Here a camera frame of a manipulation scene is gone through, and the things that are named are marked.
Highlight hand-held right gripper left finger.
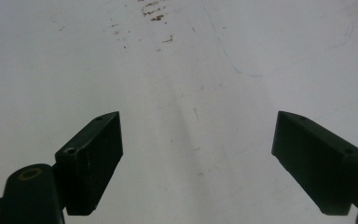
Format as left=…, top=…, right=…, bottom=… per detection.
left=54, top=110, right=124, bottom=217

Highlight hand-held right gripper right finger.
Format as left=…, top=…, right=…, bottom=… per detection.
left=270, top=110, right=358, bottom=217

